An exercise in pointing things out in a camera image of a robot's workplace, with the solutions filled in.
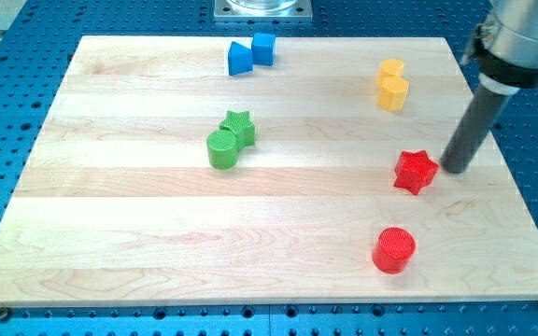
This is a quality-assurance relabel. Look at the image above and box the red star block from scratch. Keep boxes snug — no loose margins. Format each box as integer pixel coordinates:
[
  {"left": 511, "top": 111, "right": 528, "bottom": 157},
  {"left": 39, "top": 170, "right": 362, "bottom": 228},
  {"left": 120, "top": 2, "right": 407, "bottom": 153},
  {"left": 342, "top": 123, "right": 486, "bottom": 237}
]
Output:
[{"left": 394, "top": 150, "right": 439, "bottom": 195}]

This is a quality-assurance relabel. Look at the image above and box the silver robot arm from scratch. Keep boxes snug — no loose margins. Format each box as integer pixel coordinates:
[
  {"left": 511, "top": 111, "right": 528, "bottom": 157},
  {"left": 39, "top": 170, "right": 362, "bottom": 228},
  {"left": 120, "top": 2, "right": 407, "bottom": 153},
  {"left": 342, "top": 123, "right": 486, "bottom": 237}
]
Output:
[{"left": 460, "top": 0, "right": 538, "bottom": 95}]

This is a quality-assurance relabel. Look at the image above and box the green star block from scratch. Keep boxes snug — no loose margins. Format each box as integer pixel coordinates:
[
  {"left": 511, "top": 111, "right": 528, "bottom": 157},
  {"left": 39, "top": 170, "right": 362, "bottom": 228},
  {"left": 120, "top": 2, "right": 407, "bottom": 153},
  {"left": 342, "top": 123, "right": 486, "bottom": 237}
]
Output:
[{"left": 219, "top": 110, "right": 256, "bottom": 151}]

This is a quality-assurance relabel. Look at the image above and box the green cylinder block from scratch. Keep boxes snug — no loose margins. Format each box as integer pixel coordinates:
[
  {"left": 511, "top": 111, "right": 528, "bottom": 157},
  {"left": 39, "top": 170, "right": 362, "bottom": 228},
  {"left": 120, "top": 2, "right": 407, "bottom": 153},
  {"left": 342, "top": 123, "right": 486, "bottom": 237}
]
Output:
[{"left": 206, "top": 130, "right": 238, "bottom": 169}]

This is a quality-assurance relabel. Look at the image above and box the wooden board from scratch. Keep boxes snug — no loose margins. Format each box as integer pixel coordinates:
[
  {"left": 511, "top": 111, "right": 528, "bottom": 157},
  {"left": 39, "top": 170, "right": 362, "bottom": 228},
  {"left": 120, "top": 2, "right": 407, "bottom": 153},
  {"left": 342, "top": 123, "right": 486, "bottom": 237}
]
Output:
[{"left": 0, "top": 35, "right": 538, "bottom": 307}]

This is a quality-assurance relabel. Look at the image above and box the blue triangle block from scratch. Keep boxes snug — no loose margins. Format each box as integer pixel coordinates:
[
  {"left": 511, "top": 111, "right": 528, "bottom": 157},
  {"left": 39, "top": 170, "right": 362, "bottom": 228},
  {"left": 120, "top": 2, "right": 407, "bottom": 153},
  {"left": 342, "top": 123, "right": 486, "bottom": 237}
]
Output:
[{"left": 227, "top": 42, "right": 253, "bottom": 76}]

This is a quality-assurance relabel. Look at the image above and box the blue cube block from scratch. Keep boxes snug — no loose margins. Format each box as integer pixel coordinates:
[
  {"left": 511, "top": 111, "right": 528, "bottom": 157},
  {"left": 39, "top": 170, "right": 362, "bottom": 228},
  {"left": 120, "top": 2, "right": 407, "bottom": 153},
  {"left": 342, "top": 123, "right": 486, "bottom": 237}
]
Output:
[{"left": 251, "top": 33, "right": 276, "bottom": 66}]

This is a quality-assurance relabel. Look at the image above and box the yellow hexagon block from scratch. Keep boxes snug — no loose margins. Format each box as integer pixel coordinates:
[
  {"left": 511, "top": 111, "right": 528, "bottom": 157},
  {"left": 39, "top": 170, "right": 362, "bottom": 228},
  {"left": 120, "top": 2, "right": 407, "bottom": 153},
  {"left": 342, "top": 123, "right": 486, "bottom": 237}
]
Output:
[{"left": 377, "top": 77, "right": 409, "bottom": 111}]

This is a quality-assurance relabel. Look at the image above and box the red cylinder block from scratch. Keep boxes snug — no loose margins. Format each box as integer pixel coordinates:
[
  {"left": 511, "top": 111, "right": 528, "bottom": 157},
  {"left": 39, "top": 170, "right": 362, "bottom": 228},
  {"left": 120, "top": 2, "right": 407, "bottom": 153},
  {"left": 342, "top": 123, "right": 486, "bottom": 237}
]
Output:
[{"left": 372, "top": 227, "right": 416, "bottom": 274}]

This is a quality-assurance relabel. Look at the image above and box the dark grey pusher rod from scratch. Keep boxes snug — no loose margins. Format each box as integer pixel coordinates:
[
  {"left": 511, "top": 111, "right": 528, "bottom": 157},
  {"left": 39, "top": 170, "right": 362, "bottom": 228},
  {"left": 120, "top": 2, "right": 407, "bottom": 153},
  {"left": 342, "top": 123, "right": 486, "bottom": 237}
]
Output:
[{"left": 440, "top": 84, "right": 517, "bottom": 174}]

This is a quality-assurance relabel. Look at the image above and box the blue perforated table plate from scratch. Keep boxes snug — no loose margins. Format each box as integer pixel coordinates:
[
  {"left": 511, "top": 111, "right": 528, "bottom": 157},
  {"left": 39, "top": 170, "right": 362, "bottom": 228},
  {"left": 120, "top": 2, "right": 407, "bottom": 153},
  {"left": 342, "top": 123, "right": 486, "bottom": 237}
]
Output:
[{"left": 0, "top": 1, "right": 538, "bottom": 335}]

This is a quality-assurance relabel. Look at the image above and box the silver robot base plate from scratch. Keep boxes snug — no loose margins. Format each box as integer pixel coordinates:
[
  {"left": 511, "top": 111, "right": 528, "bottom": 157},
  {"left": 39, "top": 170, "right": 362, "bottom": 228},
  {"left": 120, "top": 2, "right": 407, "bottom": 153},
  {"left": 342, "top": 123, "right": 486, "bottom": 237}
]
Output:
[{"left": 212, "top": 0, "right": 313, "bottom": 21}]

